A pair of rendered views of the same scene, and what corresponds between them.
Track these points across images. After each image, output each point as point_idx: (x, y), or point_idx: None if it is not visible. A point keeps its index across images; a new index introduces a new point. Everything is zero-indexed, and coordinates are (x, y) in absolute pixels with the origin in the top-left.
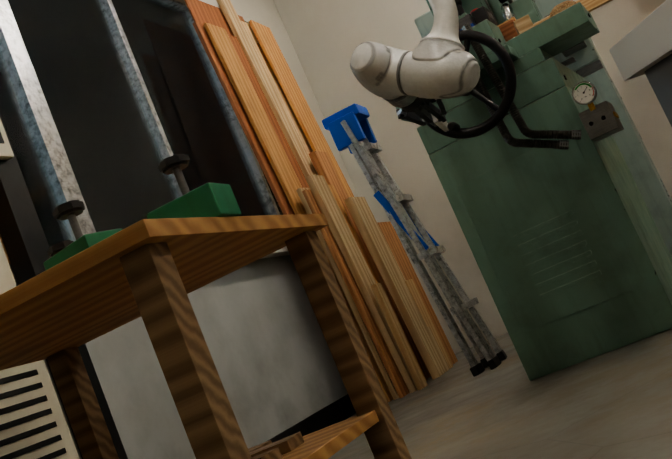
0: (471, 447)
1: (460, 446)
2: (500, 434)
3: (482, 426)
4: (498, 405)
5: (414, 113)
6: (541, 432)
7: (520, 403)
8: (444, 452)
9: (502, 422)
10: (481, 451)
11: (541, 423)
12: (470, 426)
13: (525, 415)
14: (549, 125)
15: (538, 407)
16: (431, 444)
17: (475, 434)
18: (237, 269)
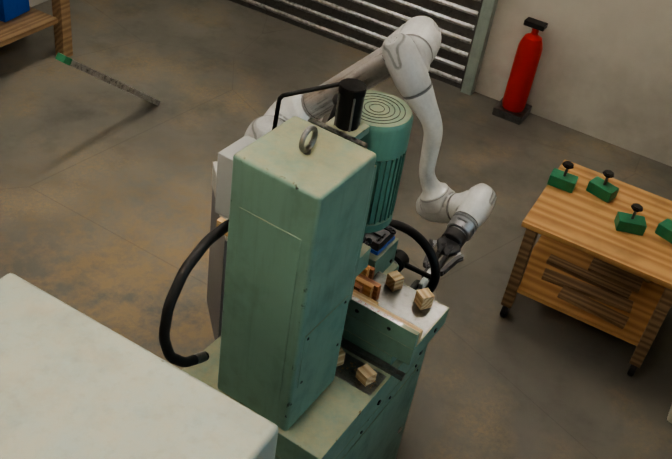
0: (467, 369)
1: (470, 383)
2: (450, 367)
3: (451, 407)
4: (427, 451)
5: (448, 263)
6: (438, 335)
7: (419, 421)
8: (480, 387)
9: (441, 392)
10: (465, 352)
11: (432, 349)
12: (456, 424)
13: (430, 382)
14: None
15: (419, 386)
16: (483, 426)
17: (459, 394)
18: (569, 246)
